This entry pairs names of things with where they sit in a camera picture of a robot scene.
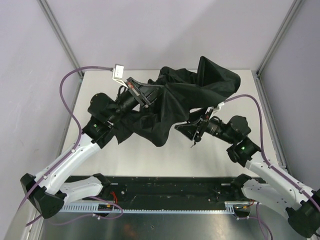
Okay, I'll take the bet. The black folding umbrella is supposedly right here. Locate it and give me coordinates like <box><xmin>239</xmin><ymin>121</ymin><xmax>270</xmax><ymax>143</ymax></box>
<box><xmin>115</xmin><ymin>56</ymin><xmax>241</xmax><ymax>147</ymax></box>

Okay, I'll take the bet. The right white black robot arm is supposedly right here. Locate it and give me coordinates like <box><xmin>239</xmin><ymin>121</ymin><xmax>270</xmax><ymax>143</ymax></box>
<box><xmin>174</xmin><ymin>110</ymin><xmax>320</xmax><ymax>238</ymax></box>

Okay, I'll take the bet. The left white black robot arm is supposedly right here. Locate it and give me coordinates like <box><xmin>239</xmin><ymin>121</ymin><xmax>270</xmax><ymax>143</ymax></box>
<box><xmin>20</xmin><ymin>77</ymin><xmax>162</xmax><ymax>219</ymax></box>

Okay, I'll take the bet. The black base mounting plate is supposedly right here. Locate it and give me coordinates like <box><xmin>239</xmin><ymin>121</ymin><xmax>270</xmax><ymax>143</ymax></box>
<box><xmin>64</xmin><ymin>175</ymin><xmax>253</xmax><ymax>211</ymax></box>

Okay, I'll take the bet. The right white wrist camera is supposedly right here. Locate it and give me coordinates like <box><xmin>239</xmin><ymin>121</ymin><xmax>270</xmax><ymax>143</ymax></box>
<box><xmin>207</xmin><ymin>102</ymin><xmax>225</xmax><ymax>119</ymax></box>

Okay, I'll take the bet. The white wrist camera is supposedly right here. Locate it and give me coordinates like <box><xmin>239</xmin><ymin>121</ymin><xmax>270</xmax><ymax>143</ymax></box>
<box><xmin>207</xmin><ymin>102</ymin><xmax>225</xmax><ymax>119</ymax></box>
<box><xmin>112</xmin><ymin>64</ymin><xmax>125</xmax><ymax>86</ymax></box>

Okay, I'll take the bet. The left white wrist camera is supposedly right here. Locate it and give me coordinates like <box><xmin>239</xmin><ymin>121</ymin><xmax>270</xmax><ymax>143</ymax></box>
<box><xmin>112</xmin><ymin>64</ymin><xmax>125</xmax><ymax>86</ymax></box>

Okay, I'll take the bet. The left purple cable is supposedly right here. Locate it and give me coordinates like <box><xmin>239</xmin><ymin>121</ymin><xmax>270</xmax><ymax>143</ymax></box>
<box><xmin>18</xmin><ymin>65</ymin><xmax>115</xmax><ymax>227</ymax></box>

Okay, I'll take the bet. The purple cable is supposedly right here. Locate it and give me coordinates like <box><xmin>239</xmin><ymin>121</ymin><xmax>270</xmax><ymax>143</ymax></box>
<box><xmin>18</xmin><ymin>65</ymin><xmax>115</xmax><ymax>227</ymax></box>
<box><xmin>222</xmin><ymin>94</ymin><xmax>320</xmax><ymax>211</ymax></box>

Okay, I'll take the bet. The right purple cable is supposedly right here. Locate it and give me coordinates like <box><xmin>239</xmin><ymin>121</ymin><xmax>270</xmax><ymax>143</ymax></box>
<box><xmin>222</xmin><ymin>94</ymin><xmax>320</xmax><ymax>211</ymax></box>

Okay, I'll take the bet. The grey slotted cable duct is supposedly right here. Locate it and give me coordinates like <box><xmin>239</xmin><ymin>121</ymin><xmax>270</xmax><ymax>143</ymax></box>
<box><xmin>59</xmin><ymin>202</ymin><xmax>237</xmax><ymax>213</ymax></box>

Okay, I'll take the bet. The left aluminium frame post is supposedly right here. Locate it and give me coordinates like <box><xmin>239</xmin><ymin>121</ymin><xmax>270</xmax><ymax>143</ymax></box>
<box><xmin>36</xmin><ymin>0</ymin><xmax>81</xmax><ymax>69</ymax></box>

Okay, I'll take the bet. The aluminium frame post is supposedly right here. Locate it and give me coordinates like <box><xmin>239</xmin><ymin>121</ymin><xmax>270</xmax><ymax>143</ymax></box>
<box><xmin>256</xmin><ymin>0</ymin><xmax>306</xmax><ymax>77</ymax></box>
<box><xmin>36</xmin><ymin>0</ymin><xmax>81</xmax><ymax>69</ymax></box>

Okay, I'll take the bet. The right aluminium frame post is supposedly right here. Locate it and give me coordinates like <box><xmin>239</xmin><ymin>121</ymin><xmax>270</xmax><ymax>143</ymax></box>
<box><xmin>256</xmin><ymin>0</ymin><xmax>306</xmax><ymax>77</ymax></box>

